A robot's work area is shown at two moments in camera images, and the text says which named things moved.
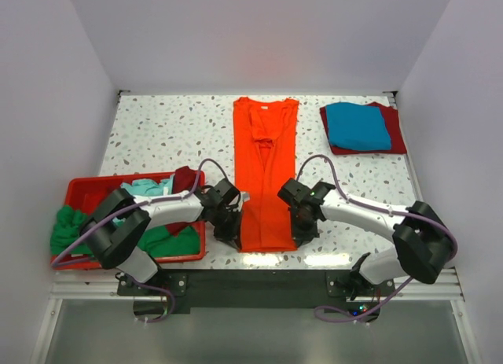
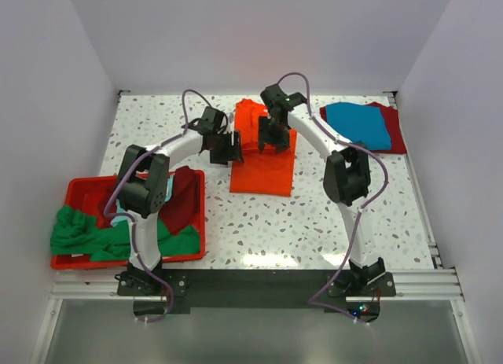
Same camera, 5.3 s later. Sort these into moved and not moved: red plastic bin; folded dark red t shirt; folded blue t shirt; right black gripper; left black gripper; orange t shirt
Moved: right black gripper; left black gripper; orange t shirt
Not moved: folded blue t shirt; folded dark red t shirt; red plastic bin
